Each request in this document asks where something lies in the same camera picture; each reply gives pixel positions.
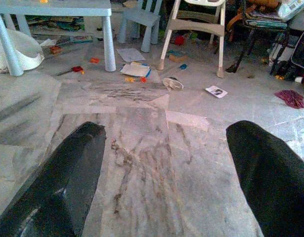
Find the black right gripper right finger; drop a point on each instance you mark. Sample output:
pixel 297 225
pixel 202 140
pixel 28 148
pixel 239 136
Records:
pixel 277 187

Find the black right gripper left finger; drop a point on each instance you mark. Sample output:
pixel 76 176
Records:
pixel 57 177

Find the maroon cloth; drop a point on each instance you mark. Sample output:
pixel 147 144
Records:
pixel 291 98

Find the small white booklet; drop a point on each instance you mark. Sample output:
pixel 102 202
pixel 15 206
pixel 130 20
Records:
pixel 216 91

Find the yellow toy piece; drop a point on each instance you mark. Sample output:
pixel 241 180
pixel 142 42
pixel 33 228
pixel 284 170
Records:
pixel 129 79

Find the orange toy block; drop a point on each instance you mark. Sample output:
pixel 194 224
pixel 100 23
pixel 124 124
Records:
pixel 94 60
pixel 55 49

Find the white plastic potty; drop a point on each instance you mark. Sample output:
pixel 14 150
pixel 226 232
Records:
pixel 25 51

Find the red toy piece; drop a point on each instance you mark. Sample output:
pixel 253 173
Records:
pixel 143 79

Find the stack of white papers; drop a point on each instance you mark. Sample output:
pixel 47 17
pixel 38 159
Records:
pixel 134 69

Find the black bag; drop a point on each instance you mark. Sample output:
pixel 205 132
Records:
pixel 302 49

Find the white paper sheet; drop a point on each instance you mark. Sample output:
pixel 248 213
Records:
pixel 130 54

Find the low shelf with books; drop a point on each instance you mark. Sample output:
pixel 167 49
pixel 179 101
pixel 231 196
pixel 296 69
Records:
pixel 65 27

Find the blue toy piece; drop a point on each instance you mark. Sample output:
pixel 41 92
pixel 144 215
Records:
pixel 183 66

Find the brown cardboard piece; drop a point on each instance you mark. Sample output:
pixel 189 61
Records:
pixel 177 58

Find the dark chair with clutter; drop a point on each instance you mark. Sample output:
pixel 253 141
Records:
pixel 263 23

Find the light blue plastic kids table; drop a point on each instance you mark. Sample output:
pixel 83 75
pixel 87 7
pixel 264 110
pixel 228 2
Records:
pixel 67 6

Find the red toy ball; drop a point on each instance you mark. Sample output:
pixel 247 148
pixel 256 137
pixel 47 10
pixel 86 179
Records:
pixel 180 40

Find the white diaper pack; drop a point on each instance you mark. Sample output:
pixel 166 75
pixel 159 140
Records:
pixel 291 8

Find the light blue plastic kids chair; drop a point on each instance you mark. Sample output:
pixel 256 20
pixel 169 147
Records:
pixel 142 17

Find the white baby high chair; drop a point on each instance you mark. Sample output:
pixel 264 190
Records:
pixel 196 26

